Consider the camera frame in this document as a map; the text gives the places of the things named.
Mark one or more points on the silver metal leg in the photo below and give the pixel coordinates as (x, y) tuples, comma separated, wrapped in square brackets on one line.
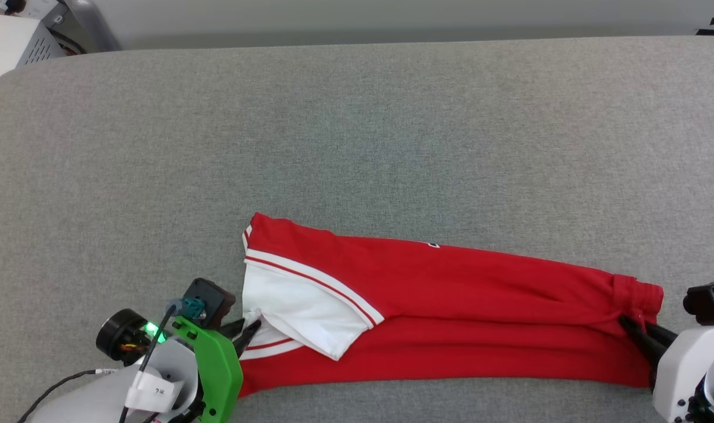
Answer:
[(92, 23)]

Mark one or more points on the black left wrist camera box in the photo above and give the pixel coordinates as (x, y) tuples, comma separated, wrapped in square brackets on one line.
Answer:
[(213, 299)]

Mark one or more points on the red and white garment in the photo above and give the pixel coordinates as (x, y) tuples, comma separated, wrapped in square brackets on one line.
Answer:
[(451, 305)]

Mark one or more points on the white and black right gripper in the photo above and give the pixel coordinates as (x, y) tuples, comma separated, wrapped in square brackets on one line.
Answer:
[(680, 376)]

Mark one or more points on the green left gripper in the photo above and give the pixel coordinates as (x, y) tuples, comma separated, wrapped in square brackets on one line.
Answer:
[(218, 370)]

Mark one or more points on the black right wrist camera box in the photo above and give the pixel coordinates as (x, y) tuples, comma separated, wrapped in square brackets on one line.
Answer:
[(709, 302)]

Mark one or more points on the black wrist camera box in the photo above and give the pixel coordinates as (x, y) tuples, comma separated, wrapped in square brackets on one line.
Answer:
[(213, 299), (709, 302)]

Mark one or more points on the white perforated metal cabinet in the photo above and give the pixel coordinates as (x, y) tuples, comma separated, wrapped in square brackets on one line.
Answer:
[(4, 41)]

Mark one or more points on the grey fabric sofa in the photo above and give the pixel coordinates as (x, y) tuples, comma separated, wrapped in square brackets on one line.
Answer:
[(356, 147)]

